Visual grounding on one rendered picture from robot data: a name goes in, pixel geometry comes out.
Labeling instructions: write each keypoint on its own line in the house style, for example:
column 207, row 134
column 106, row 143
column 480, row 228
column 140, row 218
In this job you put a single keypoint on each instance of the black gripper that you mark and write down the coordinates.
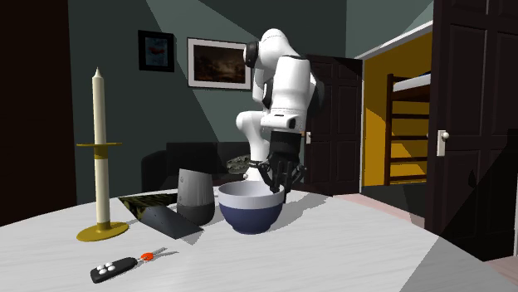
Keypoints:
column 285, row 145

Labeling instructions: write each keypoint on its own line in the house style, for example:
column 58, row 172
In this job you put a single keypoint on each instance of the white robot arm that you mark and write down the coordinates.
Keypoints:
column 289, row 87

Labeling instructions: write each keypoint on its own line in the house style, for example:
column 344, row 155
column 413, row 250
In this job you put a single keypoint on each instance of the blue and white bowl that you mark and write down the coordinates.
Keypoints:
column 250, row 214

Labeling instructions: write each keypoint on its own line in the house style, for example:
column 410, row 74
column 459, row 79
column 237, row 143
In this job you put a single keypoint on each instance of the dark panelled door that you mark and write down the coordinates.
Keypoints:
column 338, row 129

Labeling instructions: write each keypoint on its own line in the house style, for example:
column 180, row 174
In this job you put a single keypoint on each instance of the grey smart speaker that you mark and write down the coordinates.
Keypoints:
column 196, row 198

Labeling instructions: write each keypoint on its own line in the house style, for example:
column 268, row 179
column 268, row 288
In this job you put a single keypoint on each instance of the dark sofa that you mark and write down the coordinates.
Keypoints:
column 190, row 157

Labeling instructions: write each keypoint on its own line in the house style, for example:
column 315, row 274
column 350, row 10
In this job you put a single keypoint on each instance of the dark patterned flat box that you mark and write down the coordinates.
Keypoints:
column 170, row 222

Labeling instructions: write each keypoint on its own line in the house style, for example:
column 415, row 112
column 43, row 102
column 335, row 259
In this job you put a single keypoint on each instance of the large white framed picture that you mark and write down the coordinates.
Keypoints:
column 218, row 64

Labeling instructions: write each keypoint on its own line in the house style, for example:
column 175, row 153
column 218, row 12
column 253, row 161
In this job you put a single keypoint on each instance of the wooden bunk bed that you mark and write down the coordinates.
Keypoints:
column 408, row 121

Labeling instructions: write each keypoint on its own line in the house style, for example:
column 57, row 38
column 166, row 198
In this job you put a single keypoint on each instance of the small dark framed picture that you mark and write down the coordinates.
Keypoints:
column 156, row 51

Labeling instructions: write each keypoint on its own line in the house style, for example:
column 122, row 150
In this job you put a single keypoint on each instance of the cream candle in gold holder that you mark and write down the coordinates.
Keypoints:
column 99, row 121

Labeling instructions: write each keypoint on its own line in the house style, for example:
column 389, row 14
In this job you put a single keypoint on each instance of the black key fob with keys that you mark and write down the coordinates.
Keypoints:
column 113, row 269

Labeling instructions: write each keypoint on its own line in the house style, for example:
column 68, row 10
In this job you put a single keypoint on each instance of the dark door with silver knob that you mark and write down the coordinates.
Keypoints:
column 471, row 101

